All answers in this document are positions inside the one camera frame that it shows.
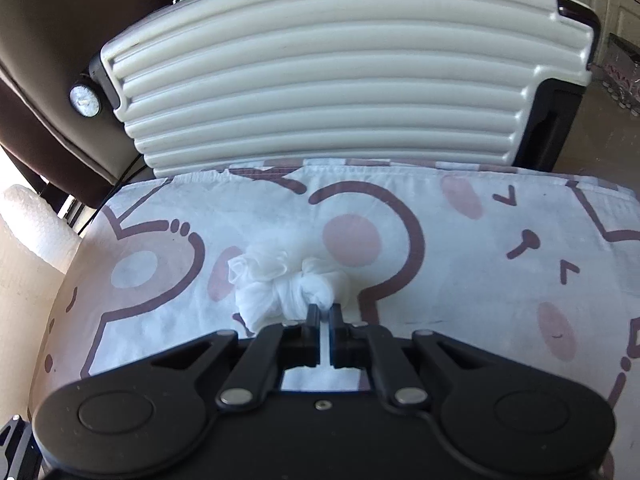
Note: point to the brown curtain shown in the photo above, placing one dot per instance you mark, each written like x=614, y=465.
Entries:
x=45, y=47

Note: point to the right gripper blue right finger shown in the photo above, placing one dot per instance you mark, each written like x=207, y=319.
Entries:
x=374, y=349

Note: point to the pack of water bottles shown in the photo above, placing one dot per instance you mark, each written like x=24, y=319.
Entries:
x=621, y=73

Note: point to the white ribbed suitcase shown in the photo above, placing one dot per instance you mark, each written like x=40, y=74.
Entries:
x=203, y=82

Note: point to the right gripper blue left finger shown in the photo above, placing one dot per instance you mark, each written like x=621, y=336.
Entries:
x=276, y=349

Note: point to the cartoon bear bedsheet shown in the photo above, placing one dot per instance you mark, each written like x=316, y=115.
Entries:
x=539, y=268

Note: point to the white cloth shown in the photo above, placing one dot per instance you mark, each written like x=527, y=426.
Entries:
x=277, y=281

